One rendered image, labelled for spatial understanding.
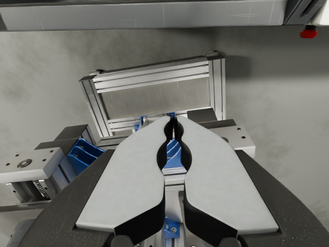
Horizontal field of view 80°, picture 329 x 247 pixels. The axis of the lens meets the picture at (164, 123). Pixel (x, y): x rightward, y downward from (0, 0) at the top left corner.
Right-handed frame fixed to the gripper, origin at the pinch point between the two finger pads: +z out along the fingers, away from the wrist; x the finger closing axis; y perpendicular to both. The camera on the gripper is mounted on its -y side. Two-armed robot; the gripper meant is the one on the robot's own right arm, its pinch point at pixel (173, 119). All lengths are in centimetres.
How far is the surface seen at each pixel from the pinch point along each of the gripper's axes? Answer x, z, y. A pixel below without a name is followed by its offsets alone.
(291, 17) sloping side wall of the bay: 19.5, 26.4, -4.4
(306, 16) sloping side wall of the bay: 21.8, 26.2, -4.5
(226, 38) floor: 34, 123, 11
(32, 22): -25.0, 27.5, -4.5
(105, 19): -11.7, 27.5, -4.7
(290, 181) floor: 108, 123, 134
